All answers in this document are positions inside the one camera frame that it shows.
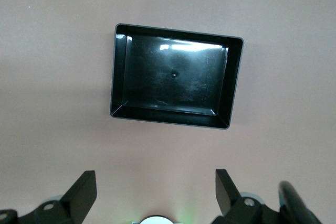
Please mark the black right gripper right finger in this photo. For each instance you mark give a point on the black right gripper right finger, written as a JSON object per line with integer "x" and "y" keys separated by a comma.
{"x": 228, "y": 197}

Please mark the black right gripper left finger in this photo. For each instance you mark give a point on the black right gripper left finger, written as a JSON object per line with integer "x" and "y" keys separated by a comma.
{"x": 76, "y": 203}

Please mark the large table cover mat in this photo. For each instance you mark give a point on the large table cover mat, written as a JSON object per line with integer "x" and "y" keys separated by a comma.
{"x": 52, "y": 77}

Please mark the black plastic box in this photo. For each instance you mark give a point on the black plastic box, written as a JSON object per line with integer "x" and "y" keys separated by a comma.
{"x": 173, "y": 77}

